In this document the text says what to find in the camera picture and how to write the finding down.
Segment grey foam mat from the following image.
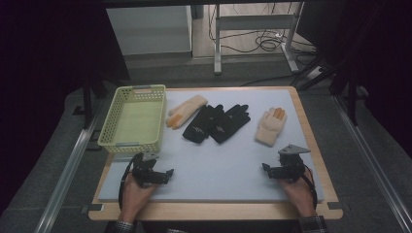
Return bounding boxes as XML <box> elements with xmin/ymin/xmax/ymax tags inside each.
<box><xmin>97</xmin><ymin>88</ymin><xmax>326</xmax><ymax>204</ymax></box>

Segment left hand-held gripper black cable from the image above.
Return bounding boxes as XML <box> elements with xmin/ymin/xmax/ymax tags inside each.
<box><xmin>118</xmin><ymin>152</ymin><xmax>144</xmax><ymax>212</ymax></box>

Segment pale green plastic basket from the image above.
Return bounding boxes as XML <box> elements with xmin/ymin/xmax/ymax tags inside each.
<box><xmin>96</xmin><ymin>83</ymin><xmax>167</xmax><ymax>155</ymax></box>

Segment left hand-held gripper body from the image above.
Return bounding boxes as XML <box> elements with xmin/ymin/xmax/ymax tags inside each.
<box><xmin>130</xmin><ymin>151</ymin><xmax>163</xmax><ymax>189</ymax></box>

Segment right hand-held gripper black cable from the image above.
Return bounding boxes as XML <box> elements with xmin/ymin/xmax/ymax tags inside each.
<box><xmin>302</xmin><ymin>164</ymin><xmax>319</xmax><ymax>211</ymax></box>

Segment cream knit glove orange fingertips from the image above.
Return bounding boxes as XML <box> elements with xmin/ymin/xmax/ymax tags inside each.
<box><xmin>255</xmin><ymin>107</ymin><xmax>288</xmax><ymax>148</ymax></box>
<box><xmin>165</xmin><ymin>94</ymin><xmax>209</xmax><ymax>131</ymax></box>

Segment bundle of black floor cables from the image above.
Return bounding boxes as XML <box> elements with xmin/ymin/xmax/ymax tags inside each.
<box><xmin>208</xmin><ymin>2</ymin><xmax>318</xmax><ymax>56</ymax></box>

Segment hand-held gripper black cable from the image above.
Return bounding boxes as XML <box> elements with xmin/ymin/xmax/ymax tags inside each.
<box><xmin>302</xmin><ymin>164</ymin><xmax>319</xmax><ymax>211</ymax></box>
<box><xmin>118</xmin><ymin>152</ymin><xmax>144</xmax><ymax>212</ymax></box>

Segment metal floor rail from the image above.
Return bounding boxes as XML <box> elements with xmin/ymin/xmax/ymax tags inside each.
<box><xmin>33</xmin><ymin>106</ymin><xmax>105</xmax><ymax>233</ymax></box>
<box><xmin>332</xmin><ymin>94</ymin><xmax>412</xmax><ymax>233</ymax></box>

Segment black stand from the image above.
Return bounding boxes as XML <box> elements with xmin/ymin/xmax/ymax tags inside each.
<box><xmin>329</xmin><ymin>54</ymin><xmax>371</xmax><ymax>127</ymax></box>
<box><xmin>81</xmin><ymin>73</ymin><xmax>109</xmax><ymax>130</ymax></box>

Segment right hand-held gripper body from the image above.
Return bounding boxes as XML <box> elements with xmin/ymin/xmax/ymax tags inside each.
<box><xmin>274</xmin><ymin>144</ymin><xmax>311</xmax><ymax>183</ymax></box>

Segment person's right hand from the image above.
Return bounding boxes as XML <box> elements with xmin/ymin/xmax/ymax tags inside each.
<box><xmin>279</xmin><ymin>167</ymin><xmax>318</xmax><ymax>218</ymax></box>

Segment white metal desk frame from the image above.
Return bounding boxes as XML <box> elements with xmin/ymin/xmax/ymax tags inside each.
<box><xmin>213</xmin><ymin>1</ymin><xmax>306</xmax><ymax>76</ymax></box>

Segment white cabinet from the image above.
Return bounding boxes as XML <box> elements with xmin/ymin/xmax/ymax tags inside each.
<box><xmin>106</xmin><ymin>4</ymin><xmax>193</xmax><ymax>56</ymax></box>

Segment person's left hand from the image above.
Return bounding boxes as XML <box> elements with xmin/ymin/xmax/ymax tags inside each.
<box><xmin>119</xmin><ymin>174</ymin><xmax>157</xmax><ymax>216</ymax></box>

